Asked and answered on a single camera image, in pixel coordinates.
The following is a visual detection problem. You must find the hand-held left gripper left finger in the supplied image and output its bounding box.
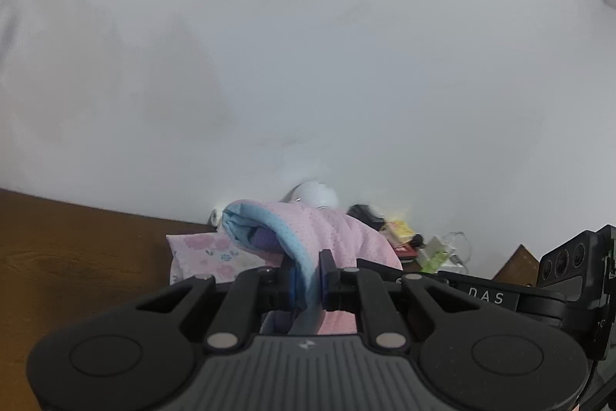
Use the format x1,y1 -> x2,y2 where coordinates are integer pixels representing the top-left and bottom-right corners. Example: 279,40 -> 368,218
136,257 -> 296,351

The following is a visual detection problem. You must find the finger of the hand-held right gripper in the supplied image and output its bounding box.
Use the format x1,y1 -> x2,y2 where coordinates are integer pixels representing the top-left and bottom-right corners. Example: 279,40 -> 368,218
357,258 -> 402,282

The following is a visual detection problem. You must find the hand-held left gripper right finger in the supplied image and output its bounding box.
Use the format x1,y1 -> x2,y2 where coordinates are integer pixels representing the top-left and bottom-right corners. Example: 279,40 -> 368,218
318,248 -> 475,350

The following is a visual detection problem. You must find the pink blue mesh vest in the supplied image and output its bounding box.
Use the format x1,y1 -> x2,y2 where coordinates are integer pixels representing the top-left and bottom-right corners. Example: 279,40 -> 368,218
221,199 -> 404,337

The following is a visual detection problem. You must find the pale yellow box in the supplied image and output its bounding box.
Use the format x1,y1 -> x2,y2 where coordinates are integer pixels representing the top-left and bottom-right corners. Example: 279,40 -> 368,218
380,221 -> 415,243

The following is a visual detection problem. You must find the green bottle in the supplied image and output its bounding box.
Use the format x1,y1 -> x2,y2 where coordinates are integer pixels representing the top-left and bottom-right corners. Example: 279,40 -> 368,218
418,250 -> 450,273

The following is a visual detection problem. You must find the white robot speaker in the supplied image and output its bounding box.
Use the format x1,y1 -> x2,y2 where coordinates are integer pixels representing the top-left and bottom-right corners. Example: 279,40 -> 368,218
284,181 -> 340,210

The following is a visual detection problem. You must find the pink floral folded cloth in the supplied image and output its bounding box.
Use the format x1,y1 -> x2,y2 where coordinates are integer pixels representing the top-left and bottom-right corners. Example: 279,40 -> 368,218
166,232 -> 285,285

